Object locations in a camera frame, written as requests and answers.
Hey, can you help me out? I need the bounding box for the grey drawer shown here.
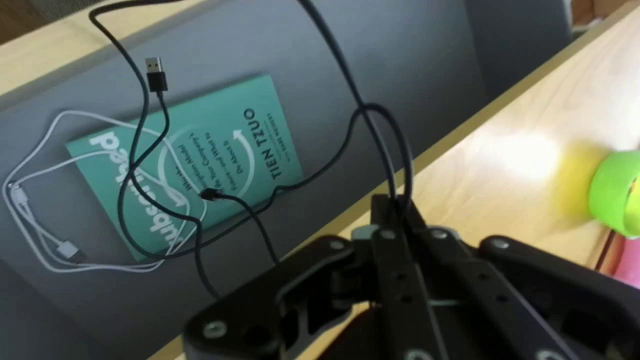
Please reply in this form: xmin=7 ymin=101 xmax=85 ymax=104
xmin=0 ymin=0 xmax=490 ymax=360

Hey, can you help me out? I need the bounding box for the green tape roll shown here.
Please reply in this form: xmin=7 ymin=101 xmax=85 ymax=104
xmin=587 ymin=150 xmax=640 ymax=239

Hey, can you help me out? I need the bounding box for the teal book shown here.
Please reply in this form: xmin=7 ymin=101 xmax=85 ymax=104
xmin=65 ymin=74 xmax=305 ymax=262

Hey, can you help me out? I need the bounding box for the pink object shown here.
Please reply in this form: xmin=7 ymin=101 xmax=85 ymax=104
xmin=597 ymin=232 xmax=640 ymax=291

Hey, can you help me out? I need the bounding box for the black cable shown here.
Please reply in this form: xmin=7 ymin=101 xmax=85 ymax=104
xmin=88 ymin=0 xmax=416 ymax=301

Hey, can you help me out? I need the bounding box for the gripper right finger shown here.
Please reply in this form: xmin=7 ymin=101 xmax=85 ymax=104
xmin=399 ymin=199 xmax=640 ymax=360

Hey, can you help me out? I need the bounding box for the white cable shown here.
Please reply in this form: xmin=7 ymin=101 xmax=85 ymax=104
xmin=2 ymin=110 xmax=207 ymax=274

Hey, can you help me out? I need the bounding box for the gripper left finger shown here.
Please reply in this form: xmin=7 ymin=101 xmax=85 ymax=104
xmin=182 ymin=195 xmax=447 ymax=360

